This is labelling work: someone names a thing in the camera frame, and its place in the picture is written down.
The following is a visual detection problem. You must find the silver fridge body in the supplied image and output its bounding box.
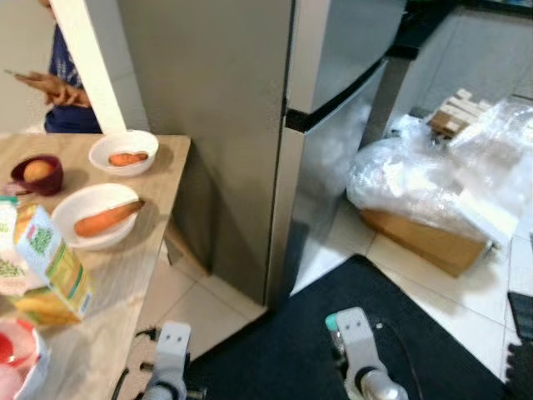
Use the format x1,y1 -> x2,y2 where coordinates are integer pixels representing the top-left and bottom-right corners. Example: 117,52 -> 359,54
117,0 -> 294,308

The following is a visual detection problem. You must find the white flat box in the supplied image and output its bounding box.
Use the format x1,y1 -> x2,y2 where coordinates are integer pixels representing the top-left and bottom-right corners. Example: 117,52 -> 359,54
454,187 -> 521,247

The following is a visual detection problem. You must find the large brown cardboard box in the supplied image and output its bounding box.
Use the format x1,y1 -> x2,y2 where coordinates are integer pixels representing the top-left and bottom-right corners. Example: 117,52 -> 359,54
360,207 -> 492,278

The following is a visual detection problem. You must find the clear bubble wrap bundle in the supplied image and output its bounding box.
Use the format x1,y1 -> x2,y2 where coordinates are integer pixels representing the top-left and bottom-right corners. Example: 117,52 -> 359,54
346,98 -> 533,247

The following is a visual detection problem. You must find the black puzzle foam mat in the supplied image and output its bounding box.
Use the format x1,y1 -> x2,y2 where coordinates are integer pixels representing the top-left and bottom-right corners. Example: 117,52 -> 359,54
506,292 -> 533,400

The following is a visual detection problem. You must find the grey kitchen cabinet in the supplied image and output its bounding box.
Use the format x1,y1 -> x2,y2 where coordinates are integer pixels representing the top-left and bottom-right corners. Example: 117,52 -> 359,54
366,8 -> 533,147

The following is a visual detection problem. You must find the silver freezer door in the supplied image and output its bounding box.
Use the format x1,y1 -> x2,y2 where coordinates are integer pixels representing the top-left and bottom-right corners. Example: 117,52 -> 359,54
286,0 -> 409,118

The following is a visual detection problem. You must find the wooden dining table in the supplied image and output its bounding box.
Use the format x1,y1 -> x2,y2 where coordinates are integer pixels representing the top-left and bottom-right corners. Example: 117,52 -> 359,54
0,133 -> 214,400

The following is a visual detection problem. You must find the short orange sweet potato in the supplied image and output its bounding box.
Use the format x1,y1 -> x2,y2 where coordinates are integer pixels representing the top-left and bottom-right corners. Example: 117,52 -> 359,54
108,152 -> 150,167

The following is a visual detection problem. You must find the long orange sweet potato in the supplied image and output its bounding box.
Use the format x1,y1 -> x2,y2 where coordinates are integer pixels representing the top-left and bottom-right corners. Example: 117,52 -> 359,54
73,199 -> 146,238

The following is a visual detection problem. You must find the small white bowl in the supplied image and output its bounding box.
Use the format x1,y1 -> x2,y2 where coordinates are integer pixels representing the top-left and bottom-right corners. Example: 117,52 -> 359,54
88,130 -> 160,178

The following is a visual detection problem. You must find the large white bowl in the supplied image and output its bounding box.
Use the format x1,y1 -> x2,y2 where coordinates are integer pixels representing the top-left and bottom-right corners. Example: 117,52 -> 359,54
52,183 -> 140,252

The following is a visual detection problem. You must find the person in blue shirt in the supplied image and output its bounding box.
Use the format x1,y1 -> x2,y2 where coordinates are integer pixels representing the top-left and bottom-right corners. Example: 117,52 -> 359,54
4,0 -> 102,134

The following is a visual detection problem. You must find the maroon bowl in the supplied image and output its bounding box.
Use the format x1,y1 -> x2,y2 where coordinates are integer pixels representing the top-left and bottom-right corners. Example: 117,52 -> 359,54
10,154 -> 64,197

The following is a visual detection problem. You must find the yellow green juice carton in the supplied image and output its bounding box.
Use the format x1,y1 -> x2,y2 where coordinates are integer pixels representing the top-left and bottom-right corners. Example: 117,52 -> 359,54
0,198 -> 94,328

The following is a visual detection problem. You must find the round brown potato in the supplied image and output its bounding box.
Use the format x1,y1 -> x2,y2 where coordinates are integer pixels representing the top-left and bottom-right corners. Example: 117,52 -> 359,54
22,160 -> 53,183

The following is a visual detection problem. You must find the red white patterned bowl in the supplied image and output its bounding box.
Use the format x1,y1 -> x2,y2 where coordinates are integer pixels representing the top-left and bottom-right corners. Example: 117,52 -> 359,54
0,317 -> 51,400

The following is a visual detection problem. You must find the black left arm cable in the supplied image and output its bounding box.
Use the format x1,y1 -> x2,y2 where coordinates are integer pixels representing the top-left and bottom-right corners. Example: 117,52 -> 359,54
112,327 -> 161,400

